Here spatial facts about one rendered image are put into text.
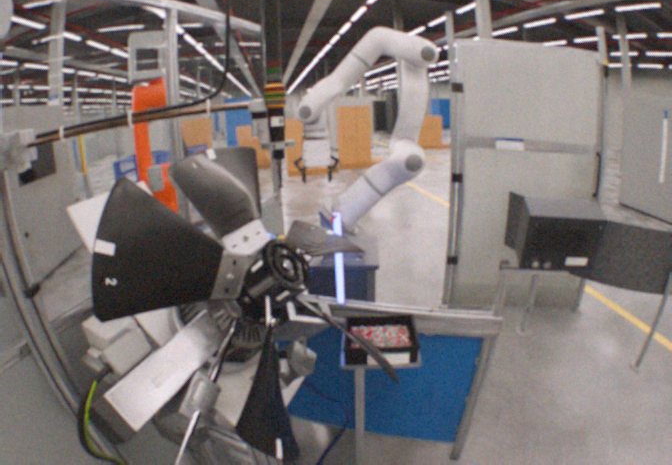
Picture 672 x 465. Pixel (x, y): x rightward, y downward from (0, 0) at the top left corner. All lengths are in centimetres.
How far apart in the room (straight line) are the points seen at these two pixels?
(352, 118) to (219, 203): 814
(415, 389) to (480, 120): 174
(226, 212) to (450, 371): 97
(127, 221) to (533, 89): 237
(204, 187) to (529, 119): 213
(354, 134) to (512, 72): 677
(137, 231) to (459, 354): 108
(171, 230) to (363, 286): 94
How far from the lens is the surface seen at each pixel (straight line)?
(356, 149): 895
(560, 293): 294
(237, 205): 75
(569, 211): 105
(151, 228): 56
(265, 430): 52
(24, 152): 84
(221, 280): 64
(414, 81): 130
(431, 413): 152
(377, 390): 146
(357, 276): 135
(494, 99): 244
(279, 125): 69
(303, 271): 69
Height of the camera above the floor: 150
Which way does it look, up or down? 17 degrees down
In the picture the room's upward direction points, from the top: 3 degrees counter-clockwise
